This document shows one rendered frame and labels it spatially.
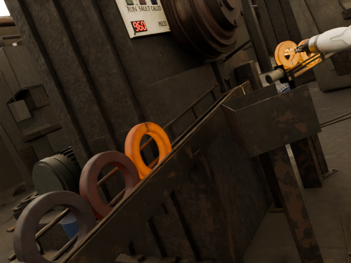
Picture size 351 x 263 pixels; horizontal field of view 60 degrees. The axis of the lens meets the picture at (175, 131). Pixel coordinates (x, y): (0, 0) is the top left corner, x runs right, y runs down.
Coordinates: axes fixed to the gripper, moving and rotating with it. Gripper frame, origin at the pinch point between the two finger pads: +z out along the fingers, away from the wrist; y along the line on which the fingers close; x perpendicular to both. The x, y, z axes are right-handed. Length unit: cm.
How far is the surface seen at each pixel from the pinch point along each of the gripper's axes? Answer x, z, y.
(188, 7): 35, -25, -63
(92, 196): -7, -69, -126
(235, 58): 6.4, 10.7, -26.3
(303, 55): -5.4, -1.7, 9.0
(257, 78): -7.0, -2.0, -25.3
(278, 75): -9.9, -2.9, -12.4
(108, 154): 0, -63, -118
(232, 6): 30, -21, -40
